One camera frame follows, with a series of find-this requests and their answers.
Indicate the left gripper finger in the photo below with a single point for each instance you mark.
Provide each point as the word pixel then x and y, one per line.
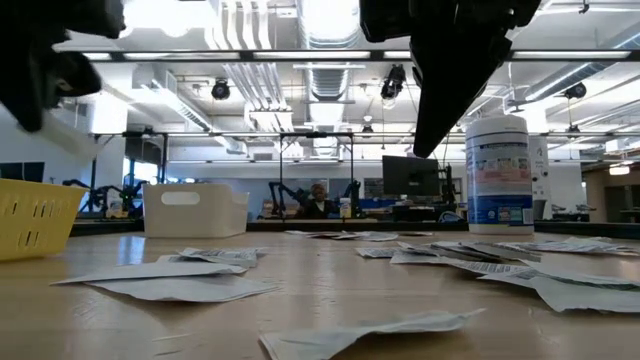
pixel 27 115

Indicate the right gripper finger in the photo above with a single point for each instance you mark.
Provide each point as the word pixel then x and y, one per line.
pixel 432 80
pixel 475 70

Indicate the plain white gauze packet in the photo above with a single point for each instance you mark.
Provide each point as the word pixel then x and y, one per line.
pixel 185 289
pixel 150 271
pixel 440 245

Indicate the white plastic bin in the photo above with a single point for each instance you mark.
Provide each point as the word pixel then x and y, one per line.
pixel 195 215

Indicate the black background robot arm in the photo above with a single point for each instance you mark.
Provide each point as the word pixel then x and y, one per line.
pixel 355 197
pixel 280 197

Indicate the black overhead rig bar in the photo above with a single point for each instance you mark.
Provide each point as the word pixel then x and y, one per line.
pixel 117 55

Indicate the black computer monitor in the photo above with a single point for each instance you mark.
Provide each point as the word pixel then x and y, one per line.
pixel 410 175

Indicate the black ceiling spotlight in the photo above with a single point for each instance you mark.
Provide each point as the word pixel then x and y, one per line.
pixel 575 91
pixel 220 90

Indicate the yellow plastic basket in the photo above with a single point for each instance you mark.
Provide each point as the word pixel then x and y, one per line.
pixel 35 220

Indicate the white wipes canister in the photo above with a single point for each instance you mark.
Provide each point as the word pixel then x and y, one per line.
pixel 500 175

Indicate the small white bottle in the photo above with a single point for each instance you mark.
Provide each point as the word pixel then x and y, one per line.
pixel 345 207

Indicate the person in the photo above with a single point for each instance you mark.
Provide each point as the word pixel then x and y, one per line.
pixel 317 202

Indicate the lit ceiling lamp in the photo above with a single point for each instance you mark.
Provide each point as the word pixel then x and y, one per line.
pixel 619 170

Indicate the small crumpled white packet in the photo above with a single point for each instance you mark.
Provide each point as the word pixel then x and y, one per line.
pixel 350 340

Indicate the black overhead camera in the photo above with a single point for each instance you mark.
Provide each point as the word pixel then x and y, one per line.
pixel 393 82

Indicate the dark wall screen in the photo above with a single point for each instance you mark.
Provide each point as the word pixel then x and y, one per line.
pixel 22 171

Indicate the black background workstation frame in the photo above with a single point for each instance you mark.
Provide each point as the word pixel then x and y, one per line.
pixel 94 170
pixel 351 165

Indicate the grey ventilation duct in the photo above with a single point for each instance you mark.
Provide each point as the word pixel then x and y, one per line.
pixel 327 85

